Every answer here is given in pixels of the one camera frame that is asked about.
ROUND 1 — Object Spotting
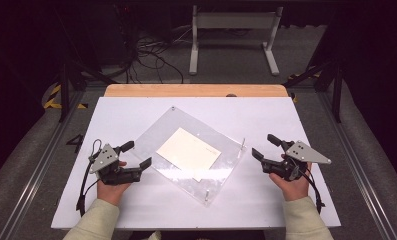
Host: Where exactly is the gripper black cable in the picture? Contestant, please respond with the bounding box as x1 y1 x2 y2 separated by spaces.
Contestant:
297 166 326 214
75 138 104 218

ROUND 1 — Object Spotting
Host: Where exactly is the aluminium floor rail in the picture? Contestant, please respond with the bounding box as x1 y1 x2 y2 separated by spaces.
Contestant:
0 89 87 240
319 91 397 240

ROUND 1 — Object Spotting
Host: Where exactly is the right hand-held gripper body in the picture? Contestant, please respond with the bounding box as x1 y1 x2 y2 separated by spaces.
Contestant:
260 139 332 183

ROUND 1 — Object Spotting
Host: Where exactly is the painting print card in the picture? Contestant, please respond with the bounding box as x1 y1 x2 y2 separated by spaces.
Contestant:
155 127 222 183

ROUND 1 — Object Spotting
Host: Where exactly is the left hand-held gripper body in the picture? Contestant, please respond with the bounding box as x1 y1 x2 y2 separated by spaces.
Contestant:
89 143 144 186

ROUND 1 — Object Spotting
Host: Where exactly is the white metal stand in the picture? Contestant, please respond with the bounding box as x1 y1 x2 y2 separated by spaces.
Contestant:
189 4 284 77

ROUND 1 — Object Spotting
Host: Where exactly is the person's left hand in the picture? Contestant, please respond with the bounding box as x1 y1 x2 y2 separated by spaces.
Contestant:
96 160 133 207

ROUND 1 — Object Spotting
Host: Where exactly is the person's right hand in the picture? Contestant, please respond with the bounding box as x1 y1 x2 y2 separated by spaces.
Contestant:
269 153 313 202

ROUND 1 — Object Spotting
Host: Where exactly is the floor cable bundle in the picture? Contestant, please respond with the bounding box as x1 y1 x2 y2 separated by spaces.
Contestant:
119 26 187 84

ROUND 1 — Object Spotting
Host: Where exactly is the clear acrylic photo frame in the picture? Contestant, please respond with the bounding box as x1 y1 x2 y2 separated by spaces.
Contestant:
131 105 247 207

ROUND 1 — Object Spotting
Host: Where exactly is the white table board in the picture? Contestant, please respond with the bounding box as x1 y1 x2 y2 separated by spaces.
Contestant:
50 96 341 231

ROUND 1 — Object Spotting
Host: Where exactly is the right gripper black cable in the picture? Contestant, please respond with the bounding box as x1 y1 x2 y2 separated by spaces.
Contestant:
297 166 326 214

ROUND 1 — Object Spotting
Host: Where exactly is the wooden table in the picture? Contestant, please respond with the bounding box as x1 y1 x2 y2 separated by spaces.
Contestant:
104 83 289 98

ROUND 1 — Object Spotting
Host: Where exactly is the black metal stand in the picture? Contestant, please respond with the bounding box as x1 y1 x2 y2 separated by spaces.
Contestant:
282 59 345 123
57 59 117 123

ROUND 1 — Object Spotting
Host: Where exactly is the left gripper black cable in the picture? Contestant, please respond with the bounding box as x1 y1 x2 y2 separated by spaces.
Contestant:
75 138 104 218

